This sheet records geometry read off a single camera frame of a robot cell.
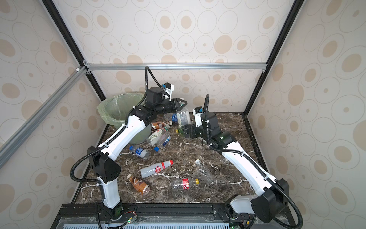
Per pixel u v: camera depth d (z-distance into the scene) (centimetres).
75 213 75
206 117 53
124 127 52
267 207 38
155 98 59
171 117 112
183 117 78
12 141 53
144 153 93
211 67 161
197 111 64
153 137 97
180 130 106
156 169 85
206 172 85
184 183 78
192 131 65
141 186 78
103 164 45
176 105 66
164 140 103
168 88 68
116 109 92
